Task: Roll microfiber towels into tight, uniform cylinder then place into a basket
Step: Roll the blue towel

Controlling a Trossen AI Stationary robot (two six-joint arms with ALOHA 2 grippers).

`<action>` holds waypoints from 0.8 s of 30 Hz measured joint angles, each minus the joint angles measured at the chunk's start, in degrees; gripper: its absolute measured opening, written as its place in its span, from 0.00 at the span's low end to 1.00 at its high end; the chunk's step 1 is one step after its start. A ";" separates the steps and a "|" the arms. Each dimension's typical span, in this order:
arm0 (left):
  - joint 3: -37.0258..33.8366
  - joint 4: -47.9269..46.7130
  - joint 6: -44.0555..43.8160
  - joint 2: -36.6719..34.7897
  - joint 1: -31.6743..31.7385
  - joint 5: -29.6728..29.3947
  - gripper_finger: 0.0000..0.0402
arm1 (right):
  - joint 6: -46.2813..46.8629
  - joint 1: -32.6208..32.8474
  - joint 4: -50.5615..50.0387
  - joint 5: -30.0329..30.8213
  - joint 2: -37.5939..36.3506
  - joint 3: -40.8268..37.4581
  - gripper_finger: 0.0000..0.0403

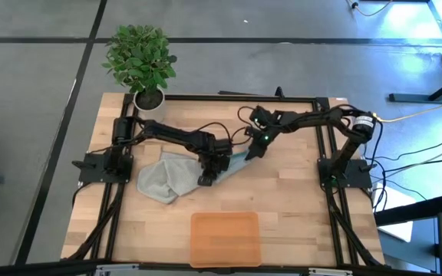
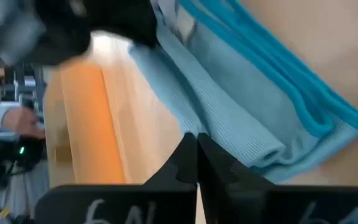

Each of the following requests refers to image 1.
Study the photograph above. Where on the light blue microfiber towel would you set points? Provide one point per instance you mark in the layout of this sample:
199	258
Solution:
236	165

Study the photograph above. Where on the translucent orange plastic basket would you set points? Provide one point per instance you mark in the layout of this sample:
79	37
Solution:
225	239

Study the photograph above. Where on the grey waffle microfiber towel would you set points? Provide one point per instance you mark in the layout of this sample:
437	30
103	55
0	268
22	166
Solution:
167	178

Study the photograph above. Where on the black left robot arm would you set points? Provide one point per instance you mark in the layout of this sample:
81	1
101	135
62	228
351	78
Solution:
175	136

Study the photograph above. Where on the black aluminium table frame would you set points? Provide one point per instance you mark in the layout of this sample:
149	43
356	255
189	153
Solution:
205	98

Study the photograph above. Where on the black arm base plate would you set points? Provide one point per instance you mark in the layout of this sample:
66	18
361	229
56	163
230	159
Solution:
90	174
359	174

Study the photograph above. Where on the black desk beam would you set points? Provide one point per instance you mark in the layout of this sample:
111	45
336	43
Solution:
416	210

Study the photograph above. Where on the white board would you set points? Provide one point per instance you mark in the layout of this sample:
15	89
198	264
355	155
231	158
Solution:
391	197

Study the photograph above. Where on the green plant in white pot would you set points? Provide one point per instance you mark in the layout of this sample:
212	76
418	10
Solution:
140	61

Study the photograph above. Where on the yellow power plug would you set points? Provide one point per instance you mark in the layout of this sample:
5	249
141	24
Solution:
378	118

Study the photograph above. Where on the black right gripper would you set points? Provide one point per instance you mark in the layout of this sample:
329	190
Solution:
267	122

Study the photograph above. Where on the black desk leg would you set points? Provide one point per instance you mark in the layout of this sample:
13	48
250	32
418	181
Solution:
409	97

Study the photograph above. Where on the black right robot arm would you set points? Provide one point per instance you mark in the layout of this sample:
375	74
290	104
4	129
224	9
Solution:
313	119

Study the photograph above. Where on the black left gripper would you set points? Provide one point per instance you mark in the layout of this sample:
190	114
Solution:
217	157

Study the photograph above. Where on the black gantry bar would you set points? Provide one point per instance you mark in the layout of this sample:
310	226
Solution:
33	268

